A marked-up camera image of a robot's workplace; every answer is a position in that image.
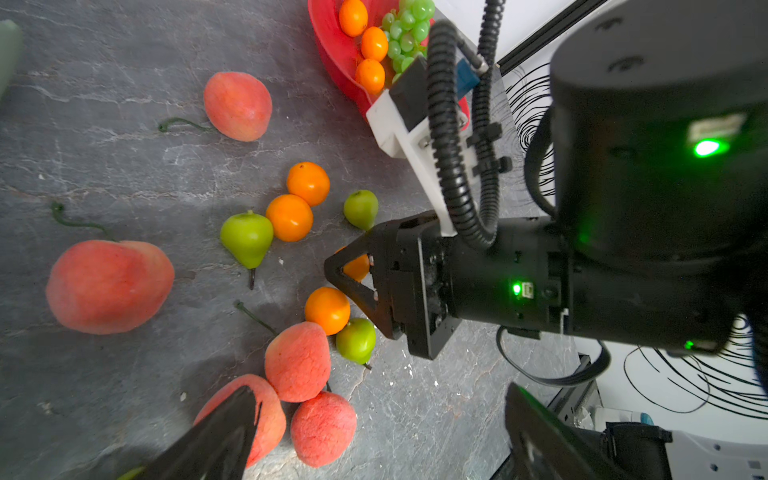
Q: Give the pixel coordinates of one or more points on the green pear upper right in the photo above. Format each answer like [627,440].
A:
[361,208]

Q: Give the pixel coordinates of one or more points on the peach bottom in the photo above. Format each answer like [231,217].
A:
[322,429]

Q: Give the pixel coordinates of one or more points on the orange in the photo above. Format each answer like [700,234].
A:
[291,217]
[371,76]
[329,308]
[357,269]
[309,181]
[353,17]
[374,44]

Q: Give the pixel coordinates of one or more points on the peach top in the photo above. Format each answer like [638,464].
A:
[238,105]

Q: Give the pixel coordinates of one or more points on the metal green-tipped tongs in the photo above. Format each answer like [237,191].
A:
[11,45]

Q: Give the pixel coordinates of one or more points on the red flower fruit bowl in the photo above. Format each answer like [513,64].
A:
[341,54]

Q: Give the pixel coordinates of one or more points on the green pear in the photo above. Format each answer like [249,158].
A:
[361,208]
[356,341]
[247,236]

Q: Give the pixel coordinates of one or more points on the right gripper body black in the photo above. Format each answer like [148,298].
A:
[426,284]

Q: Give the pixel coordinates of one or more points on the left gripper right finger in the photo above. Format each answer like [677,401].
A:
[545,448]

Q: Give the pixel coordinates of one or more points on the green pear lower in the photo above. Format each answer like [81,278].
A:
[356,341]

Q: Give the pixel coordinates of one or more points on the green apple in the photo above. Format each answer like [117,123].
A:
[131,474]

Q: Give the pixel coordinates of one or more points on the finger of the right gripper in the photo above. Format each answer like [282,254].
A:
[374,302]

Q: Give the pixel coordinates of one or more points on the green grape bunch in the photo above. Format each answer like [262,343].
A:
[407,29]

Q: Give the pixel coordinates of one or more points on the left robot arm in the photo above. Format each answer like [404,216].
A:
[651,452]

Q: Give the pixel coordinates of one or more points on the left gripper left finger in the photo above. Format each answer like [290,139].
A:
[218,447]

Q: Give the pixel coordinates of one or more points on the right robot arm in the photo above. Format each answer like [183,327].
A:
[649,167]

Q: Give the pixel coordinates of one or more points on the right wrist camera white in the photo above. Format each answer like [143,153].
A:
[398,119]

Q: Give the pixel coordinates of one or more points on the green pear left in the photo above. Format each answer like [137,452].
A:
[247,236]

